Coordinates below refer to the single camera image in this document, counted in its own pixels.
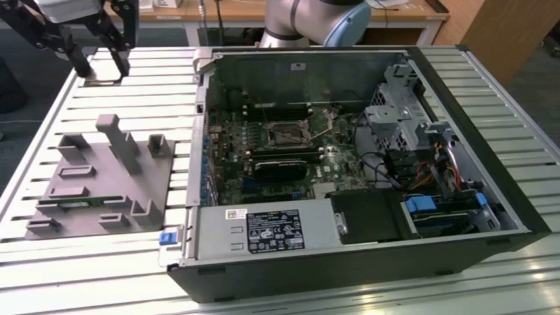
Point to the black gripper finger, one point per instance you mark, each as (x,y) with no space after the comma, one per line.
(121,62)
(80,62)

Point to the silver topped CPU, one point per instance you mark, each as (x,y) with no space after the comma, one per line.
(102,82)

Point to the CPU socket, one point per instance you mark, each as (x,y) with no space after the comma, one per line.
(284,134)

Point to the plain white box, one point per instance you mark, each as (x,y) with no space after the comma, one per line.
(146,5)

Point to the wooden desk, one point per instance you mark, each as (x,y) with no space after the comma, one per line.
(184,14)

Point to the white box with print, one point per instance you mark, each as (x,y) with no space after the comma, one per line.
(168,3)

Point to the metal locking lever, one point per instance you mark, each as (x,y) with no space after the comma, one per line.
(265,113)

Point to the grey parts rack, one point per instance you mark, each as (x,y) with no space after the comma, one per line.
(104,183)

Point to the green RAM stick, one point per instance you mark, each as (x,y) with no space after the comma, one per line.
(73,205)

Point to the black RAM slot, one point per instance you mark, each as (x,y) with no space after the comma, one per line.
(284,153)
(284,159)
(284,150)

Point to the black graphics card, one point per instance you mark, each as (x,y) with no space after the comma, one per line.
(280,170)

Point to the blue case latch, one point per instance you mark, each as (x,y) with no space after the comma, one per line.
(168,238)

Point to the silver power supply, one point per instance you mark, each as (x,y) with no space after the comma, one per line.
(218,229)

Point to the green motherboard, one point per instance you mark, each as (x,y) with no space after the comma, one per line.
(338,164)

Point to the silver chipset heatsink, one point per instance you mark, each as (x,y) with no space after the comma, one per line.
(324,189)

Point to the silver drive cage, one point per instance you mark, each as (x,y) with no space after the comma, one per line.
(384,131)

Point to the black plastic shroud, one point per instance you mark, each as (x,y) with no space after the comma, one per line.
(372,216)

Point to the black PC case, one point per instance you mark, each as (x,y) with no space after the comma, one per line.
(305,282)

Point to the hard disk in blue carrier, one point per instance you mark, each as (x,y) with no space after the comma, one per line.
(420,205)

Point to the wooden cabinet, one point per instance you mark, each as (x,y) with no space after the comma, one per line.
(502,39)

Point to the small blue release tab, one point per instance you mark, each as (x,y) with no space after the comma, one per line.
(480,199)

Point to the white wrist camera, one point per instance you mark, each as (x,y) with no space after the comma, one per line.
(65,11)

